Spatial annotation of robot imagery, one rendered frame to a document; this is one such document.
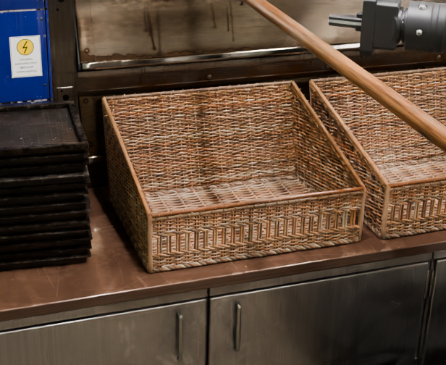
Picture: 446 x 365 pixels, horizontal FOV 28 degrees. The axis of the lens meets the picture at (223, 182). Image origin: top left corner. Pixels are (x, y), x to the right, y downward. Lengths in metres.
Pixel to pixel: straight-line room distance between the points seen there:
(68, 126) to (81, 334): 0.48
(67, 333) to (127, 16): 0.84
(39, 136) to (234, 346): 0.69
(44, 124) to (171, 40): 0.46
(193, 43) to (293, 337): 0.82
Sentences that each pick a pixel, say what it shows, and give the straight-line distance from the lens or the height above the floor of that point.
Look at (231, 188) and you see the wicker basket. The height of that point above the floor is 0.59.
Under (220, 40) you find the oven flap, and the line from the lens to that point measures 2.48.
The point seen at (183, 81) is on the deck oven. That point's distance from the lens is 2.49.
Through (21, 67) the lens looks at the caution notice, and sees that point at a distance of 2.35.
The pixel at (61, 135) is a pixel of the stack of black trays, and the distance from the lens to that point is 2.11.
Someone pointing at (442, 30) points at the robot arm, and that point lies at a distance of 1.63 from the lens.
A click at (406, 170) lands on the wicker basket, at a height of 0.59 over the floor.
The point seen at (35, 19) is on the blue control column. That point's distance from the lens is 2.32.
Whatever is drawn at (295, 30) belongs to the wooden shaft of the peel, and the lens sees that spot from 1.76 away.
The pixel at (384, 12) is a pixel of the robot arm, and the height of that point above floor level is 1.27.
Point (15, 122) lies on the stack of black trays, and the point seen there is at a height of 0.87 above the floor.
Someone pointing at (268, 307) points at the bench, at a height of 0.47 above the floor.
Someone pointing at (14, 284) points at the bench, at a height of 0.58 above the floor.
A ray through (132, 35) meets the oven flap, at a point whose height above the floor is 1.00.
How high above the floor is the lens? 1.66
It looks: 25 degrees down
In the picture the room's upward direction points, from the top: 2 degrees clockwise
